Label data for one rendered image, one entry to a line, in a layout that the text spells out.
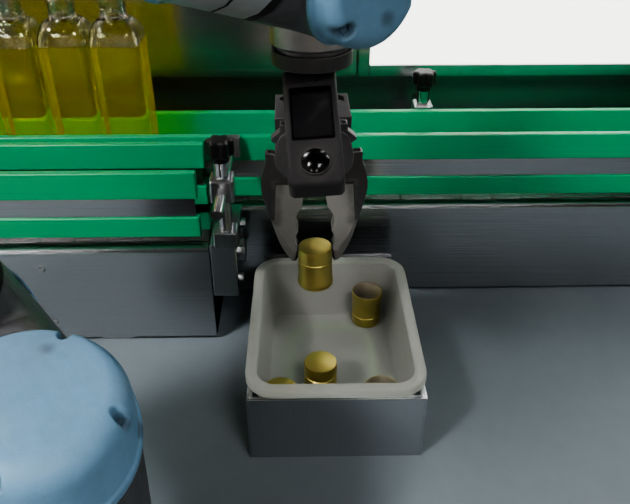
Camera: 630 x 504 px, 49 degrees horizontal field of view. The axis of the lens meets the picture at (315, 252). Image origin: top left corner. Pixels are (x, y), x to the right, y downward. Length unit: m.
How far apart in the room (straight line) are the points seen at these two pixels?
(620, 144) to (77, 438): 0.71
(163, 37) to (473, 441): 0.63
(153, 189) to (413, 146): 0.31
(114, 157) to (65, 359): 0.42
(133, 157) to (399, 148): 0.31
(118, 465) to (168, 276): 0.40
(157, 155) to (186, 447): 0.33
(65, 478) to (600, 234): 0.72
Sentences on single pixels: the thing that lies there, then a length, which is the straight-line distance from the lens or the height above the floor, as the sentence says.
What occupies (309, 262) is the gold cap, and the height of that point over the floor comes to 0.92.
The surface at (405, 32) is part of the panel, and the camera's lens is 0.97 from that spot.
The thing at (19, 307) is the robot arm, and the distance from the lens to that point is 0.54.
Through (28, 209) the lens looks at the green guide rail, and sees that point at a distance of 0.83.
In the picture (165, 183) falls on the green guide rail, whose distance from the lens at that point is 0.76.
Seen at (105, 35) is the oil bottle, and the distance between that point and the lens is 0.84.
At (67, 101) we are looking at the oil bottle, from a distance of 0.87.
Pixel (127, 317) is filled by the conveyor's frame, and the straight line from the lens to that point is 0.85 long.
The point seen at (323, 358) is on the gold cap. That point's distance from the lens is 0.73.
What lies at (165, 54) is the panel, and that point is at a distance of 0.98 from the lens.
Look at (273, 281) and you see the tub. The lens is 0.83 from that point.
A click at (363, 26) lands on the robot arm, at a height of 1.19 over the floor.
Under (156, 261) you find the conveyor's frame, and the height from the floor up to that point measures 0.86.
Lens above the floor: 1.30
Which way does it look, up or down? 33 degrees down
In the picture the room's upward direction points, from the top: straight up
